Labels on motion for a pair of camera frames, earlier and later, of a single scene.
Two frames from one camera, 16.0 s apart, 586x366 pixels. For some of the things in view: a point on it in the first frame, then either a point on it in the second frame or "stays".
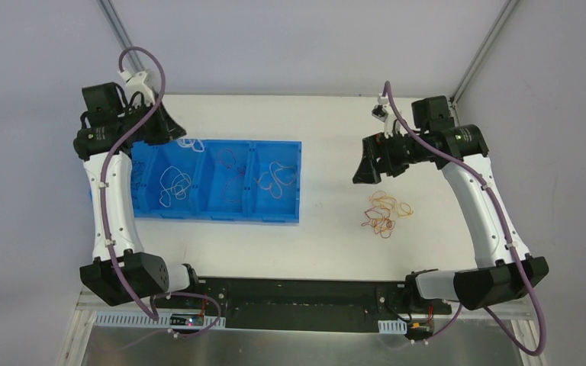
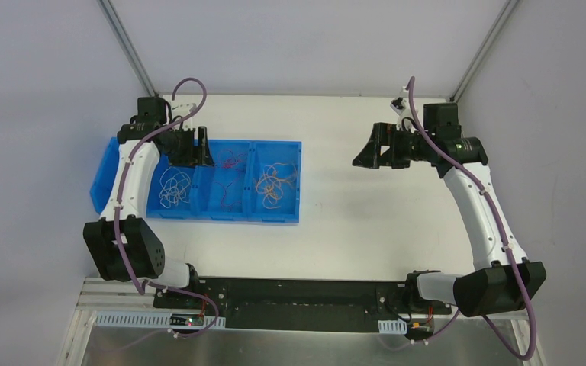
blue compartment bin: (238, 181) stays
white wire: (173, 181) stays
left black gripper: (152, 124) -> (187, 142)
